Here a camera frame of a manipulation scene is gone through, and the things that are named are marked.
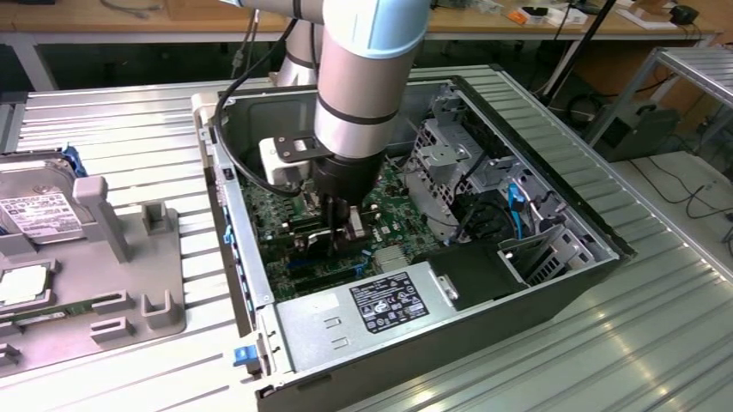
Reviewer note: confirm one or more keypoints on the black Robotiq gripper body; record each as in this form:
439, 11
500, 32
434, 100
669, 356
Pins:
345, 178

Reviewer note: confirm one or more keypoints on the green graphics card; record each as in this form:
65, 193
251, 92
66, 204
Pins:
317, 246

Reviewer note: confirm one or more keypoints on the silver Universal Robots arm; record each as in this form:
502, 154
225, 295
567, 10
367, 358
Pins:
355, 86

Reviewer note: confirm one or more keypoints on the installed green RAM stick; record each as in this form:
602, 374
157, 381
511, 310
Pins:
303, 225

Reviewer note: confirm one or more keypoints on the CPU socket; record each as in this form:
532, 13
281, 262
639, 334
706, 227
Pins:
309, 202

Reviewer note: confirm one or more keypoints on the green Dell motherboard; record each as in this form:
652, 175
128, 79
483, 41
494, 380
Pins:
275, 206

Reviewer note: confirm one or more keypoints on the silver chipset heatsink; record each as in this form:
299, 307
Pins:
391, 257

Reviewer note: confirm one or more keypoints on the short black expansion slot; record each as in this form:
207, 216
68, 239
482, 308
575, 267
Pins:
300, 273

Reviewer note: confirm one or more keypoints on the metal disk bay cage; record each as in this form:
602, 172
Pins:
440, 154

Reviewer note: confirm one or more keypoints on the grey power supply unit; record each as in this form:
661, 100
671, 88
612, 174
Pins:
320, 326

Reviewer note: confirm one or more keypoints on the blue case latch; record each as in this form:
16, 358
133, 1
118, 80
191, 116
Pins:
243, 355

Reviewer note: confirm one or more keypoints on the slanted metal disk bay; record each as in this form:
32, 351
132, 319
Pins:
550, 257

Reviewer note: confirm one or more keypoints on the black open PC case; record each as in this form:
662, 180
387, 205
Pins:
515, 326

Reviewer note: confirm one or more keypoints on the grey parts rack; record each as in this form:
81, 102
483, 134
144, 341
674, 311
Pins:
114, 279

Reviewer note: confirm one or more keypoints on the wooden desk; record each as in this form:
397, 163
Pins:
468, 26

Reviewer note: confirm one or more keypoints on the orange box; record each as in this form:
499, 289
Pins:
516, 15

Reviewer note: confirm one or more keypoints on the silver hard disk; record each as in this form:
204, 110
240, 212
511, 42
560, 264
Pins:
33, 210

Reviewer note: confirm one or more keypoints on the loose green RAM stick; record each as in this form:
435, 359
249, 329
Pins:
57, 312

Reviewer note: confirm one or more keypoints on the black box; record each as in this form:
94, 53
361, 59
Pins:
646, 133

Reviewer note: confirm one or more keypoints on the silver CPU chip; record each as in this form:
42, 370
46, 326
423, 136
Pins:
20, 285

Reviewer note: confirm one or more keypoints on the black stand pole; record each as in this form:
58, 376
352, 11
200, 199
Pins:
598, 19

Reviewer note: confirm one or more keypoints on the white papers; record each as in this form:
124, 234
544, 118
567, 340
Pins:
646, 19

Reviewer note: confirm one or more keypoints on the black charger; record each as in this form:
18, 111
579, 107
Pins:
682, 15

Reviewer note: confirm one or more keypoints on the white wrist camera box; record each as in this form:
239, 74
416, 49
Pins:
280, 167

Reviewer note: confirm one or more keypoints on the blue disk rail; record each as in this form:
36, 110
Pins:
73, 161

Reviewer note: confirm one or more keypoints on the aluminium frame table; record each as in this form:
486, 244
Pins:
703, 64

